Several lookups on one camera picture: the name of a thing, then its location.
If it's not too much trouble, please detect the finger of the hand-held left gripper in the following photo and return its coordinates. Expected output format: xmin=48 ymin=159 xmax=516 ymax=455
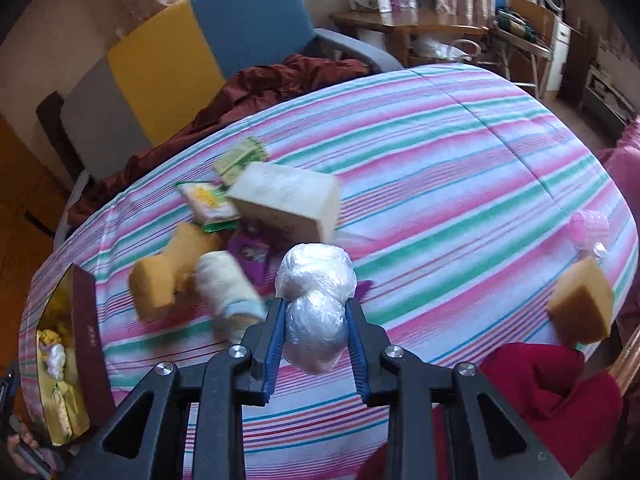
xmin=0 ymin=362 xmax=22 ymax=406

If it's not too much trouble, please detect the yellow block sponge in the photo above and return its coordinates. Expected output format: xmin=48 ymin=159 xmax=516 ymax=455
xmin=546 ymin=257 xmax=616 ymax=347

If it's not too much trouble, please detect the low shelf with papers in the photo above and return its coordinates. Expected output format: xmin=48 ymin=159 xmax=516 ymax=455
xmin=582 ymin=60 xmax=638 ymax=136

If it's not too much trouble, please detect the yellow green snack packet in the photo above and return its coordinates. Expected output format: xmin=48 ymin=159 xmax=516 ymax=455
xmin=175 ymin=180 xmax=241 ymax=233

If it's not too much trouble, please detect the maroon cloth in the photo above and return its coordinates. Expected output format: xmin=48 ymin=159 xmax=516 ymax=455
xmin=67 ymin=54 xmax=373 ymax=226

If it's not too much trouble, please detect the clear plastic bag bundle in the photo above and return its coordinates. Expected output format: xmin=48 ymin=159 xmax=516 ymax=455
xmin=275 ymin=242 xmax=357 ymax=375

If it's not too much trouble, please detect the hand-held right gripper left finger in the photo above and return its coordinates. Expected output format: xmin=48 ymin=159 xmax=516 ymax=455
xmin=62 ymin=299 xmax=288 ymax=480

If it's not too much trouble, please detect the white cloth bundle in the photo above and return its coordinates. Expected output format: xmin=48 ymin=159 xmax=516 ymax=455
xmin=45 ymin=344 xmax=68 ymax=378

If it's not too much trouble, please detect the striped blanket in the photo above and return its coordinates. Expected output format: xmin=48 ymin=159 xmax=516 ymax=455
xmin=19 ymin=62 xmax=640 ymax=480

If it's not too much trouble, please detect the purple packet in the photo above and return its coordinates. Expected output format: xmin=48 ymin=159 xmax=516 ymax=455
xmin=227 ymin=227 xmax=273 ymax=286

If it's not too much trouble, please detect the yellow bone-shaped sponge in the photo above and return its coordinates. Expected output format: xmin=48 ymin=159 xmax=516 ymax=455
xmin=129 ymin=222 xmax=226 ymax=322

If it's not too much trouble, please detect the pink cloth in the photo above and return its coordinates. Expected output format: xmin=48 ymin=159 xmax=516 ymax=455
xmin=597 ymin=115 xmax=640 ymax=281

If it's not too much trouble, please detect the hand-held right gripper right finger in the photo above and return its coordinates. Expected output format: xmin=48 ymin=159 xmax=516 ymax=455
xmin=344 ymin=299 xmax=571 ymax=480

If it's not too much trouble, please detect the gold-lined tin box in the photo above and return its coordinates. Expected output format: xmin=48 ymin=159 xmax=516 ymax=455
xmin=30 ymin=264 xmax=117 ymax=447

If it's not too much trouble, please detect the white rolled towel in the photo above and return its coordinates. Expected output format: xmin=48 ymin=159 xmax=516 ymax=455
xmin=194 ymin=251 xmax=268 ymax=333

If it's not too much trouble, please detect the wooden wardrobe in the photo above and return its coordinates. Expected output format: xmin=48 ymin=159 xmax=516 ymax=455
xmin=0 ymin=115 xmax=76 ymax=311

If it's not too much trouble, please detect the wooden side table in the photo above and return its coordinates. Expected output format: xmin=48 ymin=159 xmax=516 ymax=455
xmin=330 ymin=7 xmax=488 ymax=68

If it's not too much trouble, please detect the cluttered metal rack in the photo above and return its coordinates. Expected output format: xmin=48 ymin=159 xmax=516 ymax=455
xmin=492 ymin=0 xmax=558 ymax=101

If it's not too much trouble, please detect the white booklet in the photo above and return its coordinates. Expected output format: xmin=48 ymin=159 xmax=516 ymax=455
xmin=227 ymin=161 xmax=341 ymax=245

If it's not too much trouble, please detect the white plastic bag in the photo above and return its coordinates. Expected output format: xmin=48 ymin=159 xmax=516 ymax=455
xmin=415 ymin=37 xmax=483 ymax=63

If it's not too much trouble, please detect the grey yellow blue sofa chair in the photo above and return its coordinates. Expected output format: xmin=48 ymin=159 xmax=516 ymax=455
xmin=37 ymin=0 xmax=403 ymax=196

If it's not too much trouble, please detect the red garment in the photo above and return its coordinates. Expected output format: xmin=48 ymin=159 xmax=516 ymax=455
xmin=357 ymin=342 xmax=623 ymax=480

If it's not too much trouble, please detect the small green box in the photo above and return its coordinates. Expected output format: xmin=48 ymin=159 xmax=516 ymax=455
xmin=212 ymin=136 xmax=268 ymax=186

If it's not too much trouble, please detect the pink translucent plastic container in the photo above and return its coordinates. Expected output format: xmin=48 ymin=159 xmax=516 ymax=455
xmin=570 ymin=209 xmax=611 ymax=261

